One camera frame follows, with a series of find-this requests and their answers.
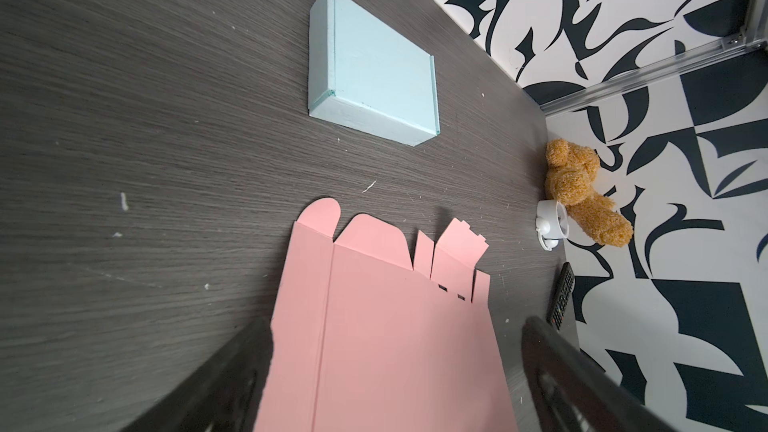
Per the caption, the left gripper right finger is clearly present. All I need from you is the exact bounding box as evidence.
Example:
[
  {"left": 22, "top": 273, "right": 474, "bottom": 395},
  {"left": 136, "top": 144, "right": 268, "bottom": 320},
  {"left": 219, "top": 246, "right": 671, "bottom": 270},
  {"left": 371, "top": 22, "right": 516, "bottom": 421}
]
[{"left": 521, "top": 316, "right": 673, "bottom": 431}]

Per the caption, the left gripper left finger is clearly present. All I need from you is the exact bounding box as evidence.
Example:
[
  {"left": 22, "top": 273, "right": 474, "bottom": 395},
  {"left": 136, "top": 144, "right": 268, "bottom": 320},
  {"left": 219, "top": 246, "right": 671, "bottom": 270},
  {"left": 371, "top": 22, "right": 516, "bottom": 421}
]
[{"left": 124, "top": 319, "right": 274, "bottom": 431}]

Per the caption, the pink paper box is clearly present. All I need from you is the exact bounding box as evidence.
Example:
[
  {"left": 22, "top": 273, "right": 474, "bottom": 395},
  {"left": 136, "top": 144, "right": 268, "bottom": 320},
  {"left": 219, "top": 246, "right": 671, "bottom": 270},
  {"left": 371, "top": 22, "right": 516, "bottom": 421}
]
[{"left": 255, "top": 198, "right": 517, "bottom": 431}]

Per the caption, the light blue paper box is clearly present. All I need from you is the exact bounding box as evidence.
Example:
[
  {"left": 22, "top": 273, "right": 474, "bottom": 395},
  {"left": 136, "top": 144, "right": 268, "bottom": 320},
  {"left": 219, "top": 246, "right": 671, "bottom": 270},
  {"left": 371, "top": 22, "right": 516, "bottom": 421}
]
[{"left": 308, "top": 0, "right": 440, "bottom": 146}]

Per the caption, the black remote control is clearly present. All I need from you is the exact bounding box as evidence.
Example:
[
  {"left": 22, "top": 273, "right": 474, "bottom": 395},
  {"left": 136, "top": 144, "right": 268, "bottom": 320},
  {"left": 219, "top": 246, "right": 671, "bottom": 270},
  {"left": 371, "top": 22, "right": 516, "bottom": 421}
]
[{"left": 547, "top": 262, "right": 575, "bottom": 330}]

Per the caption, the white alarm clock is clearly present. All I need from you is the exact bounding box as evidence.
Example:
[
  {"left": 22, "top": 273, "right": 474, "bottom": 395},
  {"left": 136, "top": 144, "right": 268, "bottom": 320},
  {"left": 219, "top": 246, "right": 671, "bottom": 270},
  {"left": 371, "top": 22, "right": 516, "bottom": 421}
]
[{"left": 535, "top": 200, "right": 569, "bottom": 251}]

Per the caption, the brown teddy bear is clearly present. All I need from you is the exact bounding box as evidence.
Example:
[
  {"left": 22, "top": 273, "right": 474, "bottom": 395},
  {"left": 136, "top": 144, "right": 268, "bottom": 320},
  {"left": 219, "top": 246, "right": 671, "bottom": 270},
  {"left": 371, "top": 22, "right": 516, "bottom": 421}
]
[{"left": 545, "top": 138, "right": 633, "bottom": 248}]

